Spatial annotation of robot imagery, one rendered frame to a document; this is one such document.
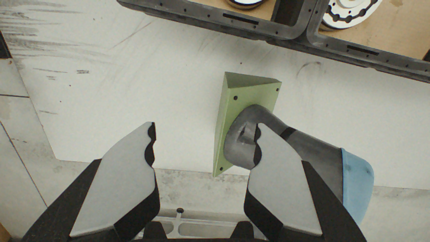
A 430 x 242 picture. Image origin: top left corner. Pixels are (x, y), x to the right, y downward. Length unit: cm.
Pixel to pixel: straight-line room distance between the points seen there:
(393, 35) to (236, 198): 167
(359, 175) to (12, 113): 214
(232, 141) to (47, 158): 201
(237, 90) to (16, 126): 203
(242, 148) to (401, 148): 62
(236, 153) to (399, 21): 37
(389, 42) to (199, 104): 43
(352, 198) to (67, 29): 68
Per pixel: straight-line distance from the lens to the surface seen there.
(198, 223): 194
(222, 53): 46
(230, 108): 30
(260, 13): 34
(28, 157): 232
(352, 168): 31
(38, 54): 68
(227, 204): 192
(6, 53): 119
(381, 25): 44
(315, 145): 32
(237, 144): 32
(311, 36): 26
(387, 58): 32
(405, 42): 47
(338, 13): 35
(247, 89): 33
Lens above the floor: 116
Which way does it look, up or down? 64 degrees down
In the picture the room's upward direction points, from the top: 177 degrees counter-clockwise
